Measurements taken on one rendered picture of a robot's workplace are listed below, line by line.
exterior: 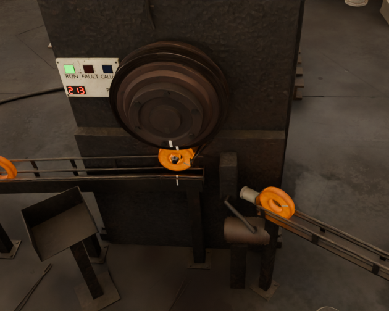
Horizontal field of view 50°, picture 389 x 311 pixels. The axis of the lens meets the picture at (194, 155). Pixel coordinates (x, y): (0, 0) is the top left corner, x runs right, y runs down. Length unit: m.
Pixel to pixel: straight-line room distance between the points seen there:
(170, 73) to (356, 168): 1.85
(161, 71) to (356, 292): 1.59
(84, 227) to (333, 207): 1.57
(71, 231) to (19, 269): 0.80
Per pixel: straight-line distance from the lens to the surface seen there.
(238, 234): 1.97
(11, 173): 2.22
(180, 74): 1.53
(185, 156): 1.85
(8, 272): 2.74
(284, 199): 1.76
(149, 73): 1.55
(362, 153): 3.19
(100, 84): 1.83
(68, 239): 1.95
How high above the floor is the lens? 2.10
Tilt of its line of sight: 44 degrees down
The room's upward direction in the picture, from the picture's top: 4 degrees counter-clockwise
